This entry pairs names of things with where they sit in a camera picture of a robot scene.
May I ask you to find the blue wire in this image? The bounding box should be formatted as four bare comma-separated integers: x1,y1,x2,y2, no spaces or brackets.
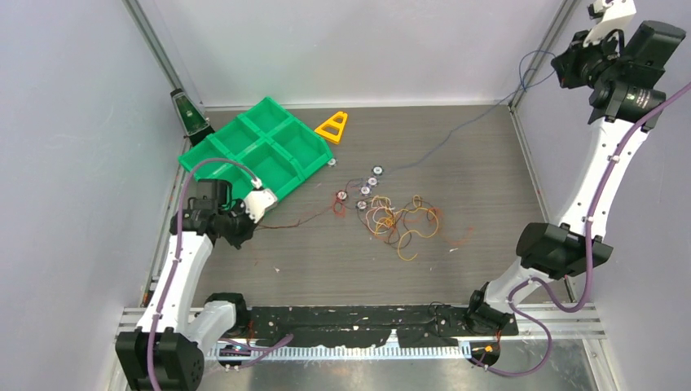
386,51,559,177

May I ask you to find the brown wire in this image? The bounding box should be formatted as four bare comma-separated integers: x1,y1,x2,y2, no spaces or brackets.
254,200,346,232

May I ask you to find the coloured wire bundle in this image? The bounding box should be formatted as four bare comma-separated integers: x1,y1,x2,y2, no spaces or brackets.
345,178,445,263

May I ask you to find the orange wire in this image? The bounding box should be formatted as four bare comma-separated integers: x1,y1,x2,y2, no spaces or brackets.
440,225,476,249

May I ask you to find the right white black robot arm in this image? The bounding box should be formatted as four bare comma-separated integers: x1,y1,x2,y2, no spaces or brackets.
464,20,686,335

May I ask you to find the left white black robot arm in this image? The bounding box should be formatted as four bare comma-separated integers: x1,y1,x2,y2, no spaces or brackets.
115,179,278,390

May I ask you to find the green compartment tray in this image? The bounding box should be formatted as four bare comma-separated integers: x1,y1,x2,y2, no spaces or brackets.
178,96,334,200

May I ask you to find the green black corner device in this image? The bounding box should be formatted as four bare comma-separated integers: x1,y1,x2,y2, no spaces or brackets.
170,89,214,147

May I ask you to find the yellow triangular plastic piece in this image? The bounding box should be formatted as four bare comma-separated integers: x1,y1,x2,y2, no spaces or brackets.
315,111,348,145

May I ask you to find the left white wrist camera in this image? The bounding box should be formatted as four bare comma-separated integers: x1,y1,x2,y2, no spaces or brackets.
243,188,279,224

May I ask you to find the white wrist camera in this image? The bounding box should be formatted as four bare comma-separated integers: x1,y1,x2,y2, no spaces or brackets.
243,188,279,224
583,0,636,47

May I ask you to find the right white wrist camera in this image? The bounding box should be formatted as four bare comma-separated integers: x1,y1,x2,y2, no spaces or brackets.
583,0,636,47

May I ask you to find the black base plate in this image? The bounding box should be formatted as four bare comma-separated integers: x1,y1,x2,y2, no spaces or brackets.
222,301,517,348

